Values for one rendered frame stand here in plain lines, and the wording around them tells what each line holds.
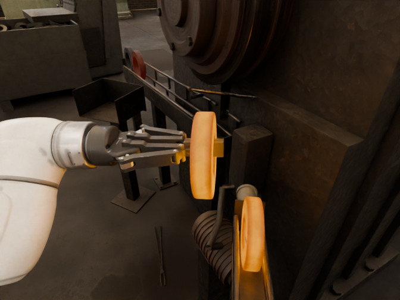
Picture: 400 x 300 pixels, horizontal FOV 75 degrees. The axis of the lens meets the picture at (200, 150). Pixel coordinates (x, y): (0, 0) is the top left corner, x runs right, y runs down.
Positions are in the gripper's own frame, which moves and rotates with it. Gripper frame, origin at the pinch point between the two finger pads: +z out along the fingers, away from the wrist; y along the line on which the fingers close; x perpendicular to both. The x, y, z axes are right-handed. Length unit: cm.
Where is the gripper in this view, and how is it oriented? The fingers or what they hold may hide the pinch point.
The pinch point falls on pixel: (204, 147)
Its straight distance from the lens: 46.0
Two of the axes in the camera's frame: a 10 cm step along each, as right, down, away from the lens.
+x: -0.5, -8.3, -5.6
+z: 9.9, 0.2, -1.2
